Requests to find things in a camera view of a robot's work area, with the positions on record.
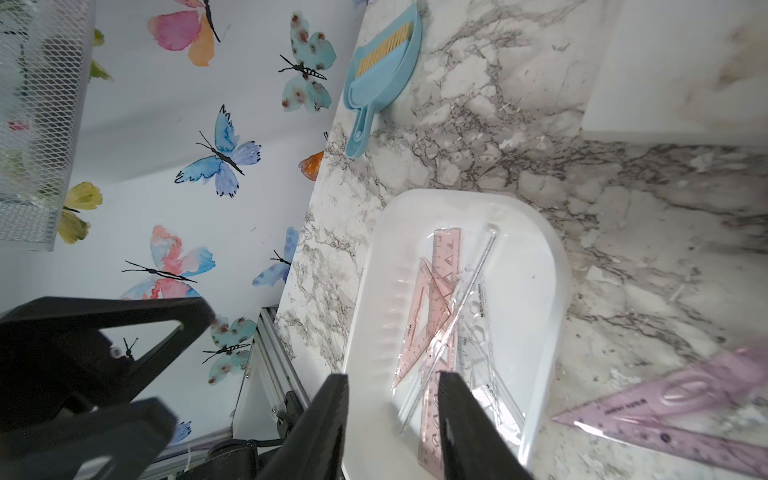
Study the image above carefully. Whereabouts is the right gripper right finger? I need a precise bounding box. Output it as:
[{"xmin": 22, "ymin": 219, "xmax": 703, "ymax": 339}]
[{"xmin": 438, "ymin": 372, "xmax": 532, "ymax": 480}]

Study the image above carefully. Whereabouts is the clear triangle ruler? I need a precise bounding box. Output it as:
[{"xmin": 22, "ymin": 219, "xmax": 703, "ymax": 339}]
[{"xmin": 457, "ymin": 280, "xmax": 525, "ymax": 453}]

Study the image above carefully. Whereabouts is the pink straight ruler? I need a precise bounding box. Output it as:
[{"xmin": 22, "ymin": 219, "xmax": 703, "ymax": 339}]
[{"xmin": 417, "ymin": 228, "xmax": 462, "ymax": 479}]

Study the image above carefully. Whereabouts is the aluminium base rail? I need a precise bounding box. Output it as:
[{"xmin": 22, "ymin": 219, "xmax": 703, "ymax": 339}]
[{"xmin": 141, "ymin": 308, "xmax": 309, "ymax": 479}]

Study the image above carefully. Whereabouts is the clear straight ruler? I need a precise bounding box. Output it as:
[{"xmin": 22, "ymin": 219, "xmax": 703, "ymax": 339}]
[{"xmin": 394, "ymin": 224, "xmax": 498, "ymax": 435}]

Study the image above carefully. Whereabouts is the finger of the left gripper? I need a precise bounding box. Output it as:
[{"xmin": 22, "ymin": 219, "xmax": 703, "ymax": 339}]
[
  {"xmin": 1, "ymin": 398, "xmax": 177, "ymax": 479},
  {"xmin": 1, "ymin": 297, "xmax": 215, "ymax": 429}
]

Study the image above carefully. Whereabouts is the white wire cage shelf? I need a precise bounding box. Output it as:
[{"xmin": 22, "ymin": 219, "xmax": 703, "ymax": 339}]
[{"xmin": 1, "ymin": 1, "xmax": 95, "ymax": 251}]

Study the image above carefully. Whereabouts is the white plastic storage box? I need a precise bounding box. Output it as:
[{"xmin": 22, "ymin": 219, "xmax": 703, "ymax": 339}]
[{"xmin": 342, "ymin": 189, "xmax": 571, "ymax": 479}]

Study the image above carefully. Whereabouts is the white tiered display stand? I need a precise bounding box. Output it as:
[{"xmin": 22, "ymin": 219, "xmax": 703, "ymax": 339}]
[{"xmin": 582, "ymin": 1, "xmax": 767, "ymax": 147}]

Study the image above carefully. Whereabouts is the teal dustpan brush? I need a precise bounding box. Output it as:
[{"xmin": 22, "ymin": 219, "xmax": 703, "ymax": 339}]
[{"xmin": 342, "ymin": 1, "xmax": 423, "ymax": 158}]

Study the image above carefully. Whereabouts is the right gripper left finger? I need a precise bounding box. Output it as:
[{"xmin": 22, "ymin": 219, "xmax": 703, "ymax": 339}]
[{"xmin": 256, "ymin": 374, "xmax": 349, "ymax": 480}]

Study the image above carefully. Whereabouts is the pink triangle ruler small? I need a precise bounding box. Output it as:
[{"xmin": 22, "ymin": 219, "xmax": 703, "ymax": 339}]
[{"xmin": 552, "ymin": 342, "xmax": 767, "ymax": 479}]

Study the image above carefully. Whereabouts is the pink triangle ruler middle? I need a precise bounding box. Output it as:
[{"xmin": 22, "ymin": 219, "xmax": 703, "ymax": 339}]
[{"xmin": 392, "ymin": 258, "xmax": 453, "ymax": 388}]

